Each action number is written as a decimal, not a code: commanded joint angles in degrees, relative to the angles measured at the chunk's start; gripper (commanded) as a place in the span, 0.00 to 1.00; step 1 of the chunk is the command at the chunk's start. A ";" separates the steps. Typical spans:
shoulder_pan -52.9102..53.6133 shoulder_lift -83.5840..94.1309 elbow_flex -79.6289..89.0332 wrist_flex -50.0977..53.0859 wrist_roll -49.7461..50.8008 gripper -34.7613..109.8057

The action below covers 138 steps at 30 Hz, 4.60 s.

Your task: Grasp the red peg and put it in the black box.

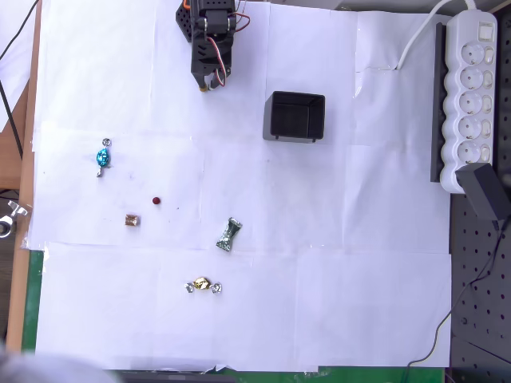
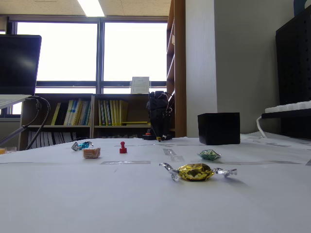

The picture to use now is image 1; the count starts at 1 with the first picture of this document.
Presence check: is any black box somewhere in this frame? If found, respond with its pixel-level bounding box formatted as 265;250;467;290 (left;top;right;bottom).
262;90;327;145

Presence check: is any blue wrapped candy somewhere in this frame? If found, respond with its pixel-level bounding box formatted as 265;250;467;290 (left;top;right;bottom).
94;137;114;178

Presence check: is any white paper table cover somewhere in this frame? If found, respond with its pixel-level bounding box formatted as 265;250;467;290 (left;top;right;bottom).
30;0;454;373

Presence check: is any green wrapped candy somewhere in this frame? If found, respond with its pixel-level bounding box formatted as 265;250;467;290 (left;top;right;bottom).
216;217;244;254

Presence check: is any gold wrapped candy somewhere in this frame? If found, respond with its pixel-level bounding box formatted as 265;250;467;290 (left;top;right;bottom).
185;276;224;296

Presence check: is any metal clamp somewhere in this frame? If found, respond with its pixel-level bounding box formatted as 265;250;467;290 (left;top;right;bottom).
0;200;31;239

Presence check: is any black power adapter block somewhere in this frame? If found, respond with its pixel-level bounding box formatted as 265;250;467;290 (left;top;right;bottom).
454;163;509;223

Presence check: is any black pegboard panel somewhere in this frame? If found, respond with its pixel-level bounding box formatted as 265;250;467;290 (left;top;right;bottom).
450;191;511;383

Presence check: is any white power strip cable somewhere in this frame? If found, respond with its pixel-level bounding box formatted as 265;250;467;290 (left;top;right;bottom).
394;0;480;71

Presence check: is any black shelf rail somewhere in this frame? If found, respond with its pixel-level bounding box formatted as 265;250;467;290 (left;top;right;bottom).
430;22;449;184

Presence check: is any thin black adapter cable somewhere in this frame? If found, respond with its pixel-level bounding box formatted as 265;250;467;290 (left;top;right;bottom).
401;219;510;383

